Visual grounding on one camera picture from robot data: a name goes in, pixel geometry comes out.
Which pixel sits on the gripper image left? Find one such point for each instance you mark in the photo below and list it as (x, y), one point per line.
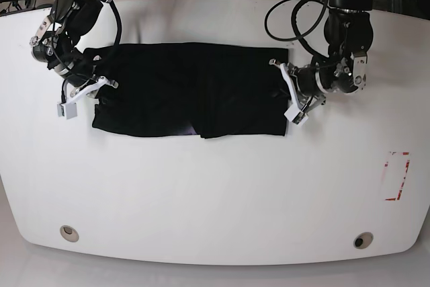
(75, 68)

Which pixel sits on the black T-shirt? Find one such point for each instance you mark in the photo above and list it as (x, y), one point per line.
(178, 89)

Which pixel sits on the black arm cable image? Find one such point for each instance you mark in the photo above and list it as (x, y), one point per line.
(97, 41)
(298, 36)

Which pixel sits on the table cable grommet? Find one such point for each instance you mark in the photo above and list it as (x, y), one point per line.
(363, 240)
(69, 234)

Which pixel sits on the red tape rectangle marking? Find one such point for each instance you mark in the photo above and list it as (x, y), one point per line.
(394, 175)

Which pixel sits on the right table cable grommet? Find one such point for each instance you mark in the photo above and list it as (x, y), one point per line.
(363, 240)

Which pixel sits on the left table cable grommet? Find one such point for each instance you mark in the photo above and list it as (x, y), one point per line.
(69, 234)

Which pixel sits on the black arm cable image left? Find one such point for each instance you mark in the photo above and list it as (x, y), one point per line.
(97, 41)

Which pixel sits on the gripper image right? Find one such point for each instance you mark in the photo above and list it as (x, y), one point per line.
(305, 80)

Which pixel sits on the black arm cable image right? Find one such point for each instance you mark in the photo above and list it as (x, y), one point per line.
(298, 36)

